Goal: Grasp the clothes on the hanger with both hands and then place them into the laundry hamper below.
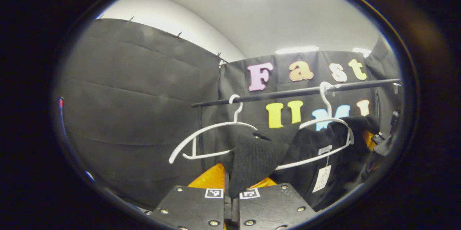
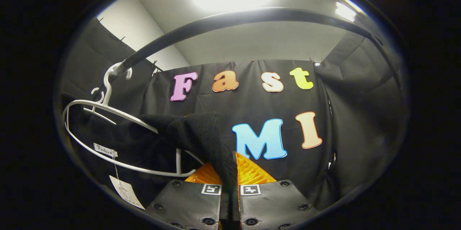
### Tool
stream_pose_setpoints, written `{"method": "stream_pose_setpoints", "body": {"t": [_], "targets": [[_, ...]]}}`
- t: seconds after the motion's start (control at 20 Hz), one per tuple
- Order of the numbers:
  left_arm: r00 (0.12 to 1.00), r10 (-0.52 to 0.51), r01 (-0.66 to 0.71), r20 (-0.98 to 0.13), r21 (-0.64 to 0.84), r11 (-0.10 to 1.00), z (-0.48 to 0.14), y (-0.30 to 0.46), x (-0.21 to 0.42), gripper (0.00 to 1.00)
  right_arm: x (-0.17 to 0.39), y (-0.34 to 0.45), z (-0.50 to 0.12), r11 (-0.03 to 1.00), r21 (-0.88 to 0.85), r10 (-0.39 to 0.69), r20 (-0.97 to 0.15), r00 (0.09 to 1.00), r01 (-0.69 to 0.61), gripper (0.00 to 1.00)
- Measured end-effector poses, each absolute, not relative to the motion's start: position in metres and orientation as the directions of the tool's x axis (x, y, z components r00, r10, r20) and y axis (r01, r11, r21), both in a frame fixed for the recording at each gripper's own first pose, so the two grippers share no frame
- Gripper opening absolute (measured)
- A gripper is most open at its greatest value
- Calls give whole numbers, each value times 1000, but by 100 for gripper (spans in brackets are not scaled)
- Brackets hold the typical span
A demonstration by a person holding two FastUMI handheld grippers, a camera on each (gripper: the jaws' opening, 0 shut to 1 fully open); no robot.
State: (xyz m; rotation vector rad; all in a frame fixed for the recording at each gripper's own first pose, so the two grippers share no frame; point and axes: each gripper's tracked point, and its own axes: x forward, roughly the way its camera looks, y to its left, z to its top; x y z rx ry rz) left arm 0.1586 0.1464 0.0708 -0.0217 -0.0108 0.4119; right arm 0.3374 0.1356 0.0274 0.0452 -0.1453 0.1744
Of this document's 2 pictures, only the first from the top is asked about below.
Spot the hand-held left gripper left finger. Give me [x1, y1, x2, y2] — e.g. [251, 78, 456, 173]
[149, 163, 227, 230]

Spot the black metal clothes rack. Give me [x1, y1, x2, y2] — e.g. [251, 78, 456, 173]
[190, 78, 402, 173]

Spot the black backdrop cloth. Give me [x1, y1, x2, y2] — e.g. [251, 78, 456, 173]
[54, 18, 404, 211]

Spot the long ceiling light strip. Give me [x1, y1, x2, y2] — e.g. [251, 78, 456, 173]
[276, 46, 319, 55]

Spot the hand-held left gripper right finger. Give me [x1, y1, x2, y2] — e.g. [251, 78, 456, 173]
[230, 176, 318, 230]

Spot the black jacket with tag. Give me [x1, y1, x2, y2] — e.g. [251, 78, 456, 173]
[220, 115, 380, 212]

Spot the white clothes hanger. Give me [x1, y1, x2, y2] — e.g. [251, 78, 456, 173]
[169, 94, 259, 164]
[276, 81, 355, 171]

